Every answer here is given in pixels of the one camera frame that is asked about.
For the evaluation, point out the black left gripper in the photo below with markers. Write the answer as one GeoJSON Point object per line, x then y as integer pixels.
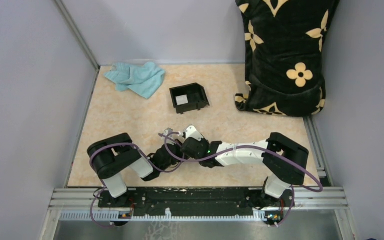
{"type": "Point", "coordinates": [175, 141]}

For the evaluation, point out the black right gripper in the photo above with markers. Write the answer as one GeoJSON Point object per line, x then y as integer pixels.
{"type": "Point", "coordinates": [203, 141]}

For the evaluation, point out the grey credit card stack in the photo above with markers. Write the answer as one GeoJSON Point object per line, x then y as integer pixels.
{"type": "Point", "coordinates": [181, 100]}

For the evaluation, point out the black plastic card box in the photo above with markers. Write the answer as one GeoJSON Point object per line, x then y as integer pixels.
{"type": "Point", "coordinates": [196, 95]}

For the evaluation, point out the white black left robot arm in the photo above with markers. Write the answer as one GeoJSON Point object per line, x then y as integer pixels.
{"type": "Point", "coordinates": [109, 157]}

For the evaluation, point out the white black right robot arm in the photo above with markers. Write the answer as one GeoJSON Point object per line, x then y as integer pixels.
{"type": "Point", "coordinates": [285, 158]}

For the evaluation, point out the light blue cloth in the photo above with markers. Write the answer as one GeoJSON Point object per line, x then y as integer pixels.
{"type": "Point", "coordinates": [144, 80]}

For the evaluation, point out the black floral cushion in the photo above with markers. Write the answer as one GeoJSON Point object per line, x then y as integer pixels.
{"type": "Point", "coordinates": [283, 71]}

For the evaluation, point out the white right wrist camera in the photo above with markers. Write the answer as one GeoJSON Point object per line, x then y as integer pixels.
{"type": "Point", "coordinates": [191, 132]}

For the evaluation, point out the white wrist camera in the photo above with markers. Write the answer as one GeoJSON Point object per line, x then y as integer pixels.
{"type": "Point", "coordinates": [191, 132]}
{"type": "Point", "coordinates": [166, 135]}

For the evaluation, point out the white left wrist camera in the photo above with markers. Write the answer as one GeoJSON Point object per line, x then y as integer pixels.
{"type": "Point", "coordinates": [166, 135]}

